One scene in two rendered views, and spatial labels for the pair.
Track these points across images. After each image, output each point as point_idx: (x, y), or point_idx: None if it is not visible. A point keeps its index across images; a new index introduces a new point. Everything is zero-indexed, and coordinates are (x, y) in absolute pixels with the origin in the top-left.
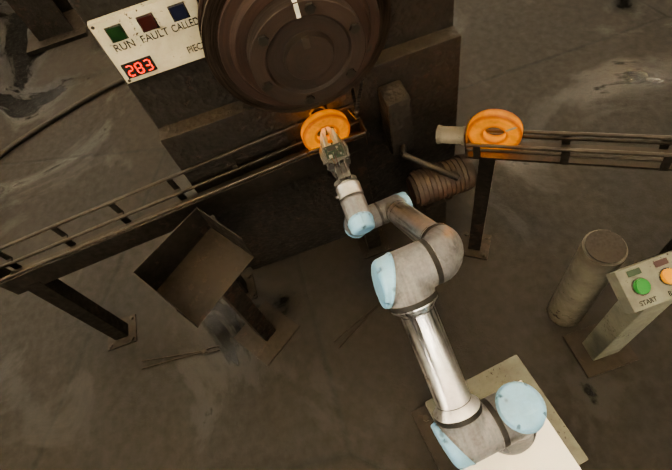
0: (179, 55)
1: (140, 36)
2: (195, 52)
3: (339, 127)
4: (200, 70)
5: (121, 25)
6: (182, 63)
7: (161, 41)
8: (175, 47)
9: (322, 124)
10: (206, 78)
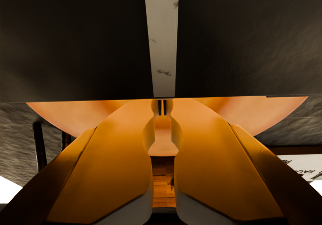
0: (303, 160)
1: (310, 173)
2: (286, 159)
3: (87, 111)
4: (304, 135)
5: (311, 177)
6: (310, 155)
7: (301, 168)
8: (297, 164)
9: (171, 141)
10: (311, 127)
